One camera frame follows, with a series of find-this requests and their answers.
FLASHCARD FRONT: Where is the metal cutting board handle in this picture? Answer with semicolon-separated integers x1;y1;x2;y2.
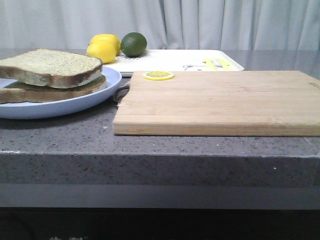
112;82;130;103

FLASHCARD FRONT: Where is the bread slice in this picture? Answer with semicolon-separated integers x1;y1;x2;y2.
0;48;103;89
0;75;107;104

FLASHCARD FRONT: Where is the green lime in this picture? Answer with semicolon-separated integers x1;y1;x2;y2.
120;32;148;57

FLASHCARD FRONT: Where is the light blue plate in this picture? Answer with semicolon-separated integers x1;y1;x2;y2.
0;66;122;120

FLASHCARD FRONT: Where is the yellow plastic fork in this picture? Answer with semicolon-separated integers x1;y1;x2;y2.
202;57;218;71

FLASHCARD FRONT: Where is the white serving tray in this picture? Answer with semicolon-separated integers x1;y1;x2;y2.
104;49;244;76

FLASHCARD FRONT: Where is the front yellow lemon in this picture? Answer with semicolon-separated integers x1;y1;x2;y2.
86;40;117;64

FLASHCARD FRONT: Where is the yellow plastic knife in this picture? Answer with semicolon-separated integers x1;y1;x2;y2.
216;58;233;71

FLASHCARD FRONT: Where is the white curtain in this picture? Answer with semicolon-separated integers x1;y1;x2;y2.
0;0;320;51

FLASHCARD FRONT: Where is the rear yellow lemon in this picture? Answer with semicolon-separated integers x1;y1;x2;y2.
89;33;121;56

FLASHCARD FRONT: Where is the wooden cutting board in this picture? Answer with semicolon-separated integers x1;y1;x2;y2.
112;70;320;137

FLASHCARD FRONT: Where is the lemon slice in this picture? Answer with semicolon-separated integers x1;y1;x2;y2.
143;70;175;81

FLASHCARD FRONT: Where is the yellow lemon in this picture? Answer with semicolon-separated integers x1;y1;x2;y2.
86;40;117;64
89;33;121;56

